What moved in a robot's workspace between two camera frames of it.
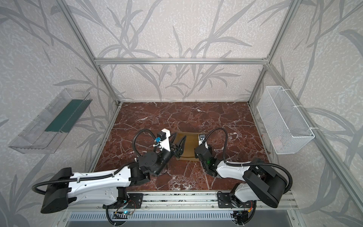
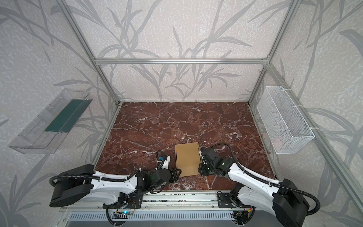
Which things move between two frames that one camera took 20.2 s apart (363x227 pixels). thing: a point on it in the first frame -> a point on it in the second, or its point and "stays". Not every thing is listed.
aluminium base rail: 175,201 stays
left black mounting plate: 135,201 stays
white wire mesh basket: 286,128 stays
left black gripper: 177,151 -> 174,174
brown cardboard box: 191,142 -> 188,157
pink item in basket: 277,143 stays
